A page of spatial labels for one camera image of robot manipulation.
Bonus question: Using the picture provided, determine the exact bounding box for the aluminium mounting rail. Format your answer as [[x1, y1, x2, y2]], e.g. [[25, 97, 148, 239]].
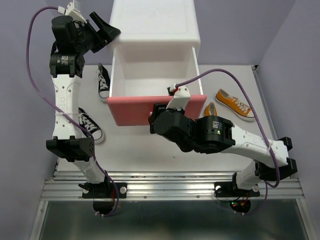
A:
[[39, 170, 306, 201]]

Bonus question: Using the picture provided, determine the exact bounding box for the black sneaker front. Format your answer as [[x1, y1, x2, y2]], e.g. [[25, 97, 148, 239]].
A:
[[78, 107, 105, 145]]

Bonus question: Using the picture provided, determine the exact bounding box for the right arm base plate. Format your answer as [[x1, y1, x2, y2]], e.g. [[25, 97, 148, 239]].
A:
[[214, 181, 260, 199]]

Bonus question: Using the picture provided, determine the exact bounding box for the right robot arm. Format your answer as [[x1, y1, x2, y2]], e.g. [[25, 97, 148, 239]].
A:
[[148, 103, 298, 195]]

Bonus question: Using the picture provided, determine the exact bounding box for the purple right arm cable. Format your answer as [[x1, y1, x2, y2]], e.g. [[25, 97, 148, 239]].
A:
[[174, 68, 280, 216]]

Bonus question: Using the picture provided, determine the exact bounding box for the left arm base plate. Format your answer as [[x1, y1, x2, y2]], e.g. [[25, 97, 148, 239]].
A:
[[78, 182, 128, 199]]

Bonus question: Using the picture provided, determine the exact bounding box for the orange sneaker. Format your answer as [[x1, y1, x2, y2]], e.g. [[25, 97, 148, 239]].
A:
[[203, 102, 218, 117], [215, 89, 255, 122]]

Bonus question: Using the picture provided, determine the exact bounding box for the white shoe cabinet shell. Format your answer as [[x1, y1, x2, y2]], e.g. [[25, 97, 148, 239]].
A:
[[107, 0, 202, 55]]

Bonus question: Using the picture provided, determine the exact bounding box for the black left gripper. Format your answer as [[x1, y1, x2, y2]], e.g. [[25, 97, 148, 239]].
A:
[[74, 12, 121, 55]]

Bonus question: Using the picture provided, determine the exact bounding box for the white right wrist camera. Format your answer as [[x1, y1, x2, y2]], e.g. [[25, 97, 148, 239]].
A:
[[166, 84, 191, 112]]

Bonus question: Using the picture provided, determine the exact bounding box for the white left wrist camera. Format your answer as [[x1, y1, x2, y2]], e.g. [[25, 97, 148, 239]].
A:
[[57, 0, 87, 23]]

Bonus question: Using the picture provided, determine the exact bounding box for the black sneaker back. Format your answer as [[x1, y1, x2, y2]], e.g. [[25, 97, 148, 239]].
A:
[[96, 63, 111, 103]]

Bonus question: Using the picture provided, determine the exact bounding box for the black sneaker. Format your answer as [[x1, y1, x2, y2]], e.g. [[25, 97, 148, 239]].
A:
[[96, 63, 111, 103], [78, 107, 105, 145]]

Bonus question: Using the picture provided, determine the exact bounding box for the pink front white drawer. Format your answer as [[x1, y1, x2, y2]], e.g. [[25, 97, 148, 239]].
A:
[[106, 47, 199, 126]]

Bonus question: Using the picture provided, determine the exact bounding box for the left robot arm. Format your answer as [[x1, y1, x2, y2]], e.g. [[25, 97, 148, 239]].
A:
[[46, 11, 121, 197]]

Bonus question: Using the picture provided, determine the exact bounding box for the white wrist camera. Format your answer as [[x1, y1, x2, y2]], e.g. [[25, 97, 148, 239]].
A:
[[166, 84, 191, 112], [57, 0, 87, 23]]

